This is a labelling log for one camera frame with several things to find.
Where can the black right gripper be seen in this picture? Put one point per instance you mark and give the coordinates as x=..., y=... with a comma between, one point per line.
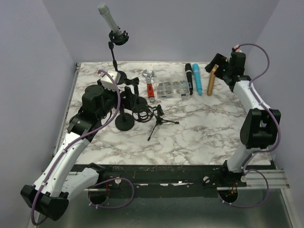
x=219, y=60

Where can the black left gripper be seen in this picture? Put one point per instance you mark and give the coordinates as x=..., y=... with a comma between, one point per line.
x=128, y=102

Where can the gold microphone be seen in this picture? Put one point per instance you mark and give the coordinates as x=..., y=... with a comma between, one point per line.
x=211, y=80

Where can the black clip desk stand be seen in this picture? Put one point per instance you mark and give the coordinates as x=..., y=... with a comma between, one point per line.
x=138, y=102

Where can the blue microphone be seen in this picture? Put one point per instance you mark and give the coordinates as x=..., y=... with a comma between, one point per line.
x=196, y=73

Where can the black microphone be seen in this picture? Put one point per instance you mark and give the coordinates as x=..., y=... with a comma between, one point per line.
x=188, y=71

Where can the black tripod shock-mount stand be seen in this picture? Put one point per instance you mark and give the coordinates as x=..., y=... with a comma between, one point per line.
x=145, y=113

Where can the grey microphone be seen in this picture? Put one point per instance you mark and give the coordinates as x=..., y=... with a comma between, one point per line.
x=106, y=14

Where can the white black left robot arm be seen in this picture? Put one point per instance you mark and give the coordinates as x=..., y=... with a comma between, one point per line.
x=50, y=194

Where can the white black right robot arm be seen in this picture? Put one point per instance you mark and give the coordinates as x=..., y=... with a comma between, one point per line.
x=260, y=127

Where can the clear plastic screw box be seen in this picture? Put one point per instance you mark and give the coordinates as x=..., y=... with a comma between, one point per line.
x=170, y=81

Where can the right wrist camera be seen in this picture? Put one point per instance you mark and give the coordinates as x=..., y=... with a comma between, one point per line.
x=237, y=54

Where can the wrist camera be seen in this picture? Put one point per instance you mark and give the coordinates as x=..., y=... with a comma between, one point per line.
x=237, y=54
x=106, y=82

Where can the red handled adjustable wrench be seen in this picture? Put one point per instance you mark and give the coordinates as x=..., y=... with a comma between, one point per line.
x=150, y=90

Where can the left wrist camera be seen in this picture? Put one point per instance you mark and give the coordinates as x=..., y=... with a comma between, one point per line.
x=106, y=82

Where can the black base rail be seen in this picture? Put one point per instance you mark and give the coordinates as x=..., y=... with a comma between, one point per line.
x=173, y=181

